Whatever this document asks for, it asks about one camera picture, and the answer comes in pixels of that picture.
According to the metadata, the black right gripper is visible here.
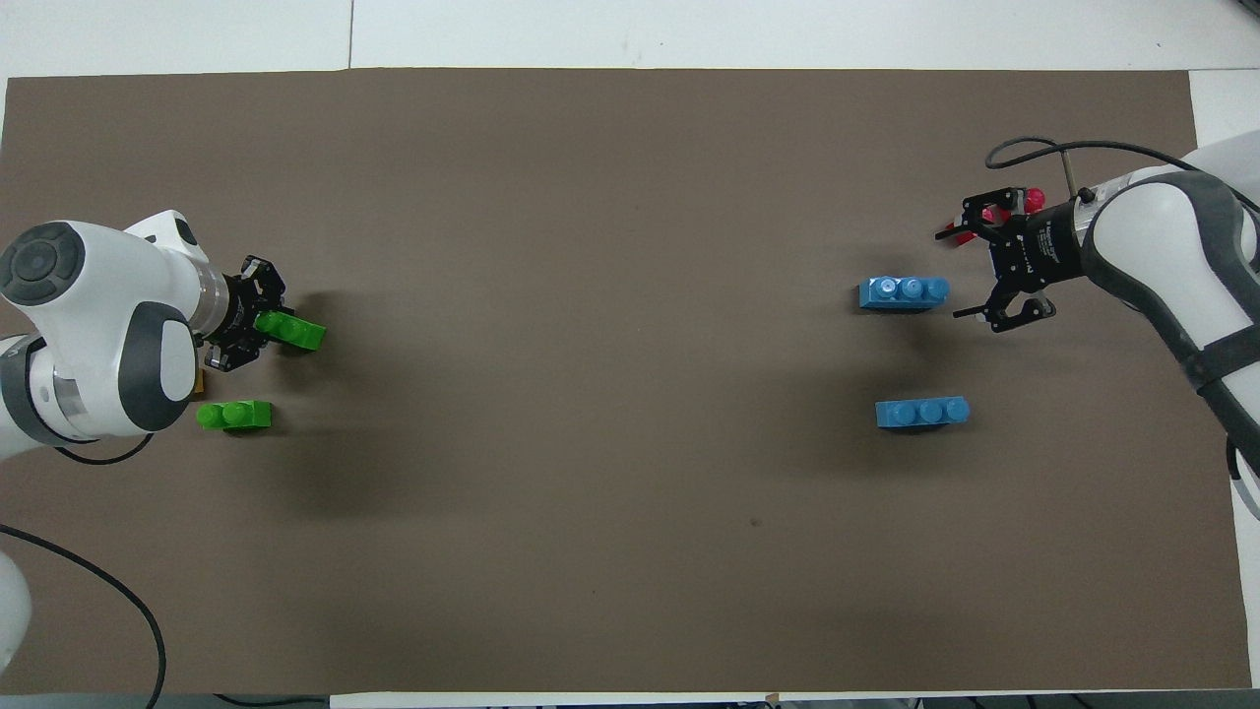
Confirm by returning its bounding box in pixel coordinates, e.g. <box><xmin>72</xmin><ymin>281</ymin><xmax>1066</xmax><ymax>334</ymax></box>
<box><xmin>935</xmin><ymin>187</ymin><xmax>1089</xmax><ymax>334</ymax></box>

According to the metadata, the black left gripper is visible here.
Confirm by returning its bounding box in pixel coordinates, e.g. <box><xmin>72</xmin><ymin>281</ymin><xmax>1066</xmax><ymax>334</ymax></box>
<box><xmin>202</xmin><ymin>254</ymin><xmax>289</xmax><ymax>374</ymax></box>

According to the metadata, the green two-stud toy brick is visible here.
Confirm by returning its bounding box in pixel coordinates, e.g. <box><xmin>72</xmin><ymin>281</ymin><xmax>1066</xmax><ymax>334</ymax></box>
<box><xmin>196</xmin><ymin>400</ymin><xmax>274</xmax><ymax>432</ymax></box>
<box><xmin>254</xmin><ymin>308</ymin><xmax>327</xmax><ymax>354</ymax></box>

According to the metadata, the blue three-stud toy brick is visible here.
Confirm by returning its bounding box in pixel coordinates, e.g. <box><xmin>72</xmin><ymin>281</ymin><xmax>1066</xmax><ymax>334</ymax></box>
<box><xmin>857</xmin><ymin>276</ymin><xmax>952</xmax><ymax>312</ymax></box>
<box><xmin>875</xmin><ymin>396</ymin><xmax>972</xmax><ymax>431</ymax></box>

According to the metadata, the brown paper table mat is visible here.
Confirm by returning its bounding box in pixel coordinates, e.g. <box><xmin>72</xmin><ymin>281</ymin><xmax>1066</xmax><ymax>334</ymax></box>
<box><xmin>0</xmin><ymin>67</ymin><xmax>1253</xmax><ymax>696</ymax></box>

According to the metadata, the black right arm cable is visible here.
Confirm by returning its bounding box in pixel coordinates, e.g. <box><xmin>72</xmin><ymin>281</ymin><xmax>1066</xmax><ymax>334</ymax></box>
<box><xmin>984</xmin><ymin>138</ymin><xmax>1260</xmax><ymax>213</ymax></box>

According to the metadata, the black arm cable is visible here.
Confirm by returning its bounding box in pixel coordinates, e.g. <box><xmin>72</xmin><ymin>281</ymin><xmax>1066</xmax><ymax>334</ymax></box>
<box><xmin>984</xmin><ymin>138</ymin><xmax>1260</xmax><ymax>213</ymax></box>
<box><xmin>0</xmin><ymin>431</ymin><xmax>168</xmax><ymax>709</ymax></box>

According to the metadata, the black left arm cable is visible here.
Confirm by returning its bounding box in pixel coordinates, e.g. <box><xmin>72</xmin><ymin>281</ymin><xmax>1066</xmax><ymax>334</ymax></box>
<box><xmin>0</xmin><ymin>431</ymin><xmax>168</xmax><ymax>709</ymax></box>

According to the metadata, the black floor cable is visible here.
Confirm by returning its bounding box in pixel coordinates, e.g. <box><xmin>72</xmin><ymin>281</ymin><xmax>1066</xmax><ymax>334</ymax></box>
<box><xmin>212</xmin><ymin>693</ymin><xmax>332</xmax><ymax>709</ymax></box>

